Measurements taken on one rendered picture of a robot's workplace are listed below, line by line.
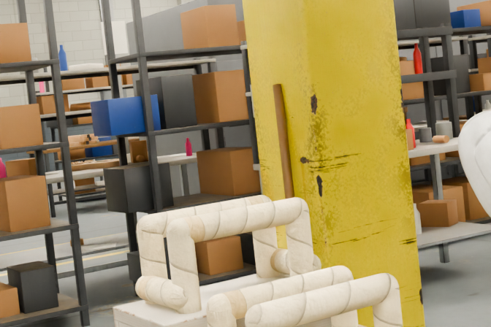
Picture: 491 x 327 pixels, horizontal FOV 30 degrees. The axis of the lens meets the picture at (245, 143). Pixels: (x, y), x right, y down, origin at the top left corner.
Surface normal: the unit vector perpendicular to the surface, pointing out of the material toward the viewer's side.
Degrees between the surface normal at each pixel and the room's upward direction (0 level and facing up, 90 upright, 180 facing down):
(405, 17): 90
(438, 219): 90
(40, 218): 90
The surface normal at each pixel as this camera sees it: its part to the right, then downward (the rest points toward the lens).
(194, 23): -0.87, 0.12
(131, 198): 0.53, -0.01
